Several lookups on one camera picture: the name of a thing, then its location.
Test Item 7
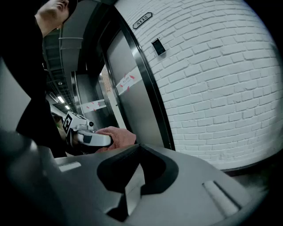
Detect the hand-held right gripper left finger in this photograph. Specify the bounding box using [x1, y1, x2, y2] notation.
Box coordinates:
[0, 130, 142, 226]

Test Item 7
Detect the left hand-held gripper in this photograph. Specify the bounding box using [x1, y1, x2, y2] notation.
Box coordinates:
[62, 111, 112, 147]

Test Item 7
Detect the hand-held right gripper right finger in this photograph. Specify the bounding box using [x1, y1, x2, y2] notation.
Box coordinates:
[123, 143, 252, 226]

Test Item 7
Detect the black wall access panel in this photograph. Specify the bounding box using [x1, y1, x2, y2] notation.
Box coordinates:
[151, 38, 167, 56]

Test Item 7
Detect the person's left forearm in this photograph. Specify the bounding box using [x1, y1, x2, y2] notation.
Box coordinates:
[56, 127, 67, 142]

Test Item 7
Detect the white paper sign red tape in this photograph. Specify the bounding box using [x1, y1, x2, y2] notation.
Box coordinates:
[81, 99, 107, 113]
[115, 72, 139, 95]

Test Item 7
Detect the dark metal door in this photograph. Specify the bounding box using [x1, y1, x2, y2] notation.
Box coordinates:
[74, 72, 119, 131]

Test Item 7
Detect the dark glass door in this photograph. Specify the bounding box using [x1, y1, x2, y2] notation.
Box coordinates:
[105, 28, 165, 147]

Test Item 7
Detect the person's black clothing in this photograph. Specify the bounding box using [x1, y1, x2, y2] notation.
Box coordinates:
[0, 0, 68, 158]

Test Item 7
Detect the black room number plaque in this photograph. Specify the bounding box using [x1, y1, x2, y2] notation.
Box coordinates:
[132, 12, 153, 30]

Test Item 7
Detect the person's face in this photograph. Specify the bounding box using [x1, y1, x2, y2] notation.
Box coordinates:
[34, 0, 78, 38]

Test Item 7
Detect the gray ceiling duct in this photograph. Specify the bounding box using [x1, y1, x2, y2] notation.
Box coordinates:
[57, 2, 104, 77]

